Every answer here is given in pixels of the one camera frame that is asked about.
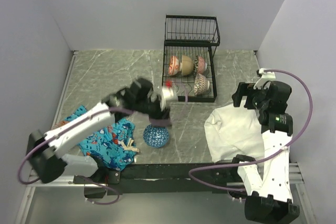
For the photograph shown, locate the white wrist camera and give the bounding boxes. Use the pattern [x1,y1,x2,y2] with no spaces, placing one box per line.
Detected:
[160,81,178,110]
[254,68,276,90]

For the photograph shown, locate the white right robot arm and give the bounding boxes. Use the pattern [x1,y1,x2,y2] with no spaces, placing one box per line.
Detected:
[230,81,300,223]

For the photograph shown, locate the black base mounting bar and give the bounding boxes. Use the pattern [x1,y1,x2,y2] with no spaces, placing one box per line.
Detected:
[89,163,243,195]

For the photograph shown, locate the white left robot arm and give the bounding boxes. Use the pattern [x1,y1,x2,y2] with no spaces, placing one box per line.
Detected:
[24,78,178,184]

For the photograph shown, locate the grey floral patterned bowl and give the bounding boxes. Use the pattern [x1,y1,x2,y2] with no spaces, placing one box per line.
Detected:
[180,55,194,76]

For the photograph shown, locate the black wire dish rack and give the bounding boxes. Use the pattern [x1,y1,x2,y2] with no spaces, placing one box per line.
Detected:
[162,14,221,102]

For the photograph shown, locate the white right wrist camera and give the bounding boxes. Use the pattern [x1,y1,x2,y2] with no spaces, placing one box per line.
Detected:
[254,68,276,90]

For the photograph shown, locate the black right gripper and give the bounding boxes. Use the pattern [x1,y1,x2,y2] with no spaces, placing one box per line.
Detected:
[231,82,270,111]

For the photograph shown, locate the red geometric patterned bowl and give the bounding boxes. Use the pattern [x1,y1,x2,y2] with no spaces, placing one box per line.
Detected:
[194,73,210,95]

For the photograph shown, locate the orange floral patterned bowl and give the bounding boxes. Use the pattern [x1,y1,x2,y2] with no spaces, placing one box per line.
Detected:
[168,56,182,76]

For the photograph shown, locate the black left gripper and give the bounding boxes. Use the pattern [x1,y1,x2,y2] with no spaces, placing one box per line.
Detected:
[134,94,172,128]

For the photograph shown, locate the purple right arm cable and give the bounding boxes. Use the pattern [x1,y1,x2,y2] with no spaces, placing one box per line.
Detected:
[188,69,313,201]

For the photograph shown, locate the orange diamond patterned bowl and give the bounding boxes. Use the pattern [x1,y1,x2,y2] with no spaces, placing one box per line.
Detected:
[51,120,69,130]

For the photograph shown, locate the white cloth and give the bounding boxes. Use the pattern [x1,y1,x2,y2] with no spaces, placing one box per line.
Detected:
[204,104,264,163]

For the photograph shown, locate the blue triangle patterned bowl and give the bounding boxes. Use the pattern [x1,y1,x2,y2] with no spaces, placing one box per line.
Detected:
[143,125,170,148]

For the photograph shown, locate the blue shark print shorts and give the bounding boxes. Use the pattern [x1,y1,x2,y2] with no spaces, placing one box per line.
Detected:
[78,118,140,171]

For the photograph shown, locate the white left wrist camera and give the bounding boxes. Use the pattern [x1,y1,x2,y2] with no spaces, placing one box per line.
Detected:
[160,81,178,110]

